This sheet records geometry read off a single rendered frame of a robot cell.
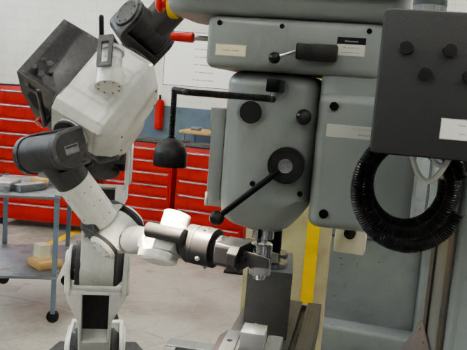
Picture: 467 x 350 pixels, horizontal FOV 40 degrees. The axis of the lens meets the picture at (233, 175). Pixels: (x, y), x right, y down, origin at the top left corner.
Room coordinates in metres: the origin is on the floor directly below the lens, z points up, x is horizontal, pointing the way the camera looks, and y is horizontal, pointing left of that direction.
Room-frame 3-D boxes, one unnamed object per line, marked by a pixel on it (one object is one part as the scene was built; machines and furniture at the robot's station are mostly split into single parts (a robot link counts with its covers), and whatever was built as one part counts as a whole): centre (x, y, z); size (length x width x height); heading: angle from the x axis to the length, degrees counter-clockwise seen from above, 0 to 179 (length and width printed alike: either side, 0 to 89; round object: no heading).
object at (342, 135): (1.29, -0.26, 1.47); 0.24 x 0.19 x 0.26; 169
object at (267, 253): (1.33, -0.07, 1.23); 0.05 x 0.05 x 0.06
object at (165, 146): (1.35, 0.14, 1.45); 0.07 x 0.07 x 0.06
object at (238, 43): (1.32, -0.11, 1.68); 0.34 x 0.24 x 0.10; 79
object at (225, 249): (1.37, 0.01, 1.23); 0.13 x 0.12 x 0.10; 155
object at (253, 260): (1.31, -0.06, 1.23); 0.06 x 0.02 x 0.03; 65
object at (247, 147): (1.33, -0.08, 1.47); 0.21 x 0.19 x 0.32; 169
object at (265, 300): (1.74, -0.13, 1.03); 0.22 x 0.12 x 0.20; 175
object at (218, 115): (1.36, 0.03, 1.45); 0.04 x 0.04 x 0.21; 79
